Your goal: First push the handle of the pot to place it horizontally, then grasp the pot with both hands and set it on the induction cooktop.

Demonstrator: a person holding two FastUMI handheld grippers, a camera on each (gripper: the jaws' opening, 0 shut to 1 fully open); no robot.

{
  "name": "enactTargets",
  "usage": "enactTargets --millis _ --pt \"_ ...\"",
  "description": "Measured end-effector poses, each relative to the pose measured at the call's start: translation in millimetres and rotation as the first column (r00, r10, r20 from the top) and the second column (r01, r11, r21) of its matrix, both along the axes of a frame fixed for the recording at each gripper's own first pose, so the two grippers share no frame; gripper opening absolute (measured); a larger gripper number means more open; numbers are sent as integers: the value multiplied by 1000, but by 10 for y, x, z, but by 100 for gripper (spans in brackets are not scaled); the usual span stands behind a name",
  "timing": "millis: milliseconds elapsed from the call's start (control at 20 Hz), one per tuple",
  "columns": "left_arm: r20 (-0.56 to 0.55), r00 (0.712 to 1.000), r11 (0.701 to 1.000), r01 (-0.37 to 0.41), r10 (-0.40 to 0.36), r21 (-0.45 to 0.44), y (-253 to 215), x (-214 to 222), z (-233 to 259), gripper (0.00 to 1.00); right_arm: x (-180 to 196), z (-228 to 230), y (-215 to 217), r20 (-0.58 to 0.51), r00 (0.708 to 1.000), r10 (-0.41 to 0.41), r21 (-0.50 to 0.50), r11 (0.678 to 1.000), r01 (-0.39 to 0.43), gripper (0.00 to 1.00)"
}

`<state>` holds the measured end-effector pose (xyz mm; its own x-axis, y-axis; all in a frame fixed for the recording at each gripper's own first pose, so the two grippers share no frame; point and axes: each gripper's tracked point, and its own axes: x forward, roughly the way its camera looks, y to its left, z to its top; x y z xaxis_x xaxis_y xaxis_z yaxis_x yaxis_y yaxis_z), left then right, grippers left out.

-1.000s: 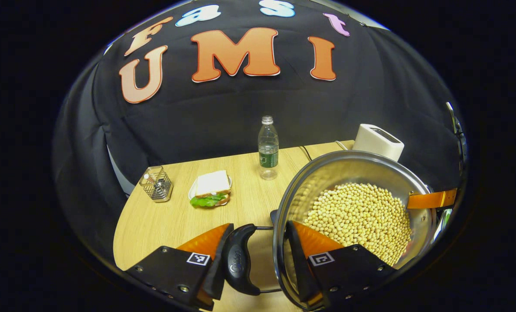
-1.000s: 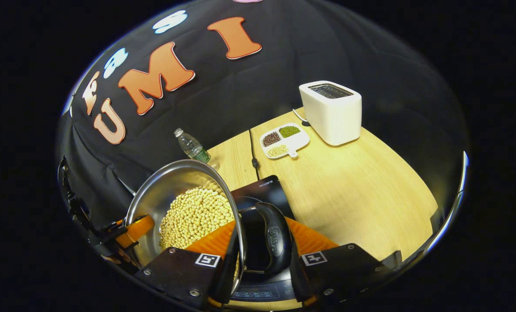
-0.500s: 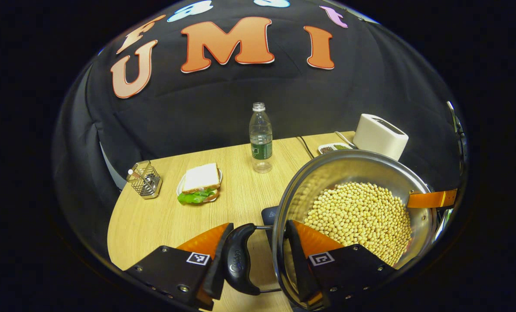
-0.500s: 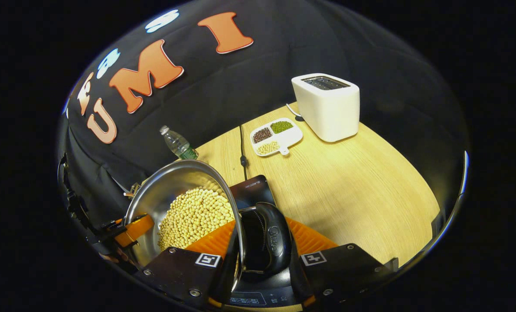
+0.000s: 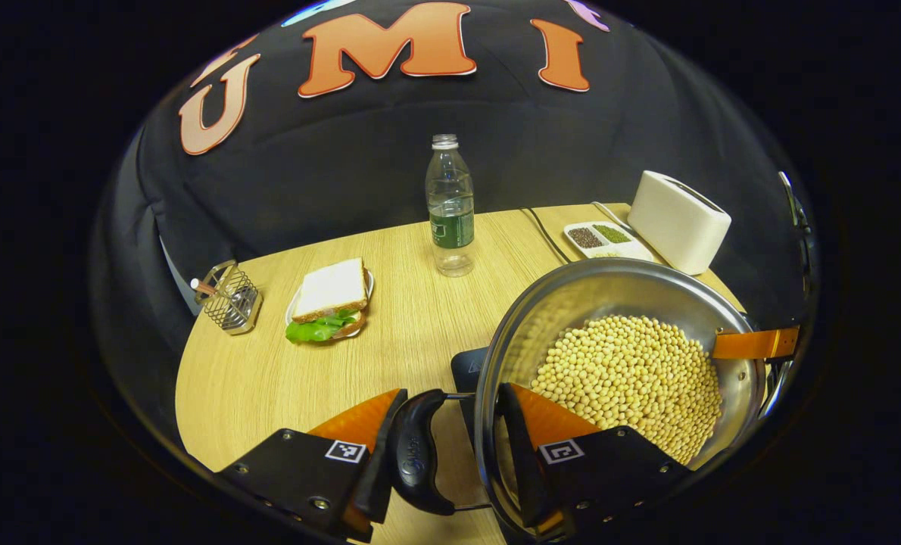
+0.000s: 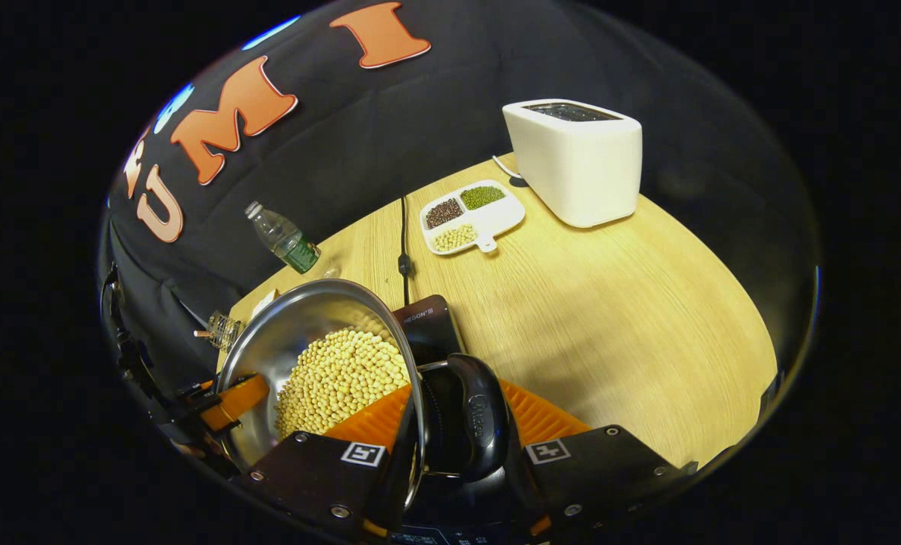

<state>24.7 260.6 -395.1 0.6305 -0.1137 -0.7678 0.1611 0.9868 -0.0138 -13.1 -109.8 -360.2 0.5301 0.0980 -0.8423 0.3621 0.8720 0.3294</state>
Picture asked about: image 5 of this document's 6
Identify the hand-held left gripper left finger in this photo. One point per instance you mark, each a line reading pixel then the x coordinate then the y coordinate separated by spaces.
pixel 378 477

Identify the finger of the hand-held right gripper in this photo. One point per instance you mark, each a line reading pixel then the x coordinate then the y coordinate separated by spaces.
pixel 753 344

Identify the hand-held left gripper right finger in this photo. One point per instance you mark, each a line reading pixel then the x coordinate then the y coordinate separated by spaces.
pixel 522 462

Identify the black induction cooktop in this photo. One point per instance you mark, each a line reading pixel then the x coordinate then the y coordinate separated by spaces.
pixel 467 371

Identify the pile of soybeans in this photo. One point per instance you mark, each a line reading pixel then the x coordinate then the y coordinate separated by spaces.
pixel 632 378

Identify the white toaster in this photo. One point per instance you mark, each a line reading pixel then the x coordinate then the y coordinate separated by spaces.
pixel 678 223

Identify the small white plate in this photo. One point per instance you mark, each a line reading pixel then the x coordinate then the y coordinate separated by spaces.
pixel 370 284

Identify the sandwich with lettuce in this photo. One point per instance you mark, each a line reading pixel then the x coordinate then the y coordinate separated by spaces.
pixel 333 288

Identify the white divided grain dish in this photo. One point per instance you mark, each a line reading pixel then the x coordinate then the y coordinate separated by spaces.
pixel 585 238

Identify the clear plastic water bottle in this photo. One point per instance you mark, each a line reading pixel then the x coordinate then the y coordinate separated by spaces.
pixel 450 227

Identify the orange striped stick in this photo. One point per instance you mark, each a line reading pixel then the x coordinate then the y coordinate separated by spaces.
pixel 197 284

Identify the black backdrop cloth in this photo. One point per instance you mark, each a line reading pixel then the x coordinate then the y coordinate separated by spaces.
pixel 344 166

